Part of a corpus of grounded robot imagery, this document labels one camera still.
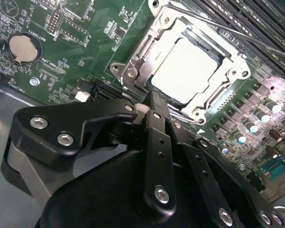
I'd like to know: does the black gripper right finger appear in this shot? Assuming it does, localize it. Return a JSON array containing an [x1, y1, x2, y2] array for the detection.
[[165, 118, 285, 228]]

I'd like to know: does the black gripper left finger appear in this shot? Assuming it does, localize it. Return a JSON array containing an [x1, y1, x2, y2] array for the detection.
[[1, 91, 178, 221]]

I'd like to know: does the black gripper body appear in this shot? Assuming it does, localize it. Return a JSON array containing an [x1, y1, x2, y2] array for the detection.
[[35, 123, 216, 228]]

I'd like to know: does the metal socket cover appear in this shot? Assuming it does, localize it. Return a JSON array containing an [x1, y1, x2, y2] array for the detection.
[[123, 4, 249, 119]]

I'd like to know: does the silver CPU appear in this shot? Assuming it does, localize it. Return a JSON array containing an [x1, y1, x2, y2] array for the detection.
[[151, 37, 219, 105]]

